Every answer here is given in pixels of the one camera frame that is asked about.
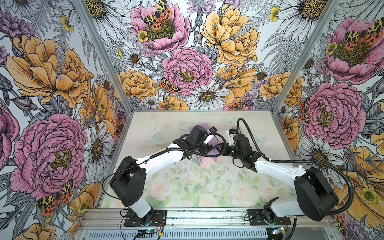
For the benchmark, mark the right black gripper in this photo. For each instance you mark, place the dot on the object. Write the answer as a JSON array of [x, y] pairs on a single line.
[[225, 151]]

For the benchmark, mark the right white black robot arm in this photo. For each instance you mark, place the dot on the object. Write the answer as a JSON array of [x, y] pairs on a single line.
[[314, 197]]

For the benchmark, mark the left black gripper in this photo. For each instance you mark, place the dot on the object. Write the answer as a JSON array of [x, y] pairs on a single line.
[[203, 150]]

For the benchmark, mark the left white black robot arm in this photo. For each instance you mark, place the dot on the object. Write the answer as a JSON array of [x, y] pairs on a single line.
[[129, 181]]

